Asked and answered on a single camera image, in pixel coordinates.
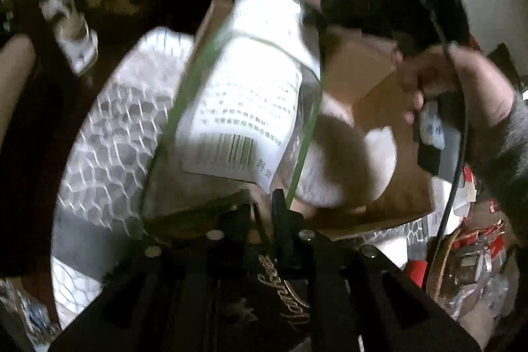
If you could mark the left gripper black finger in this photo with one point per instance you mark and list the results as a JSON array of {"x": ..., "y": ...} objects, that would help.
[{"x": 286, "y": 222}]

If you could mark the white furry slipper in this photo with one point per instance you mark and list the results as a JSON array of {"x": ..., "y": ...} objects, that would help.
[{"x": 345, "y": 166}]

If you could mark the black NY baseball cap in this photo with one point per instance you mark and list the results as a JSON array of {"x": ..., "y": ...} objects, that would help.
[{"x": 227, "y": 285}]

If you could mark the clear green-edged plastic bag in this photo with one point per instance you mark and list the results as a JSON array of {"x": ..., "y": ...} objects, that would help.
[{"x": 244, "y": 112}]

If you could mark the person's right hand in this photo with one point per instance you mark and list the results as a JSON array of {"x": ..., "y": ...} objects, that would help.
[{"x": 488, "y": 94}]

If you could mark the woven wicker basket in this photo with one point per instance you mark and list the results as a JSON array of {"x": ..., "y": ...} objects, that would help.
[{"x": 434, "y": 280}]

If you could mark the grey patterned table mat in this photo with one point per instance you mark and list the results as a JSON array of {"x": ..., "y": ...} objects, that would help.
[{"x": 100, "y": 196}]

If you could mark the white garment steamer base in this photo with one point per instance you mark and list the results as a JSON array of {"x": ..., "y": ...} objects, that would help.
[{"x": 77, "y": 41}]

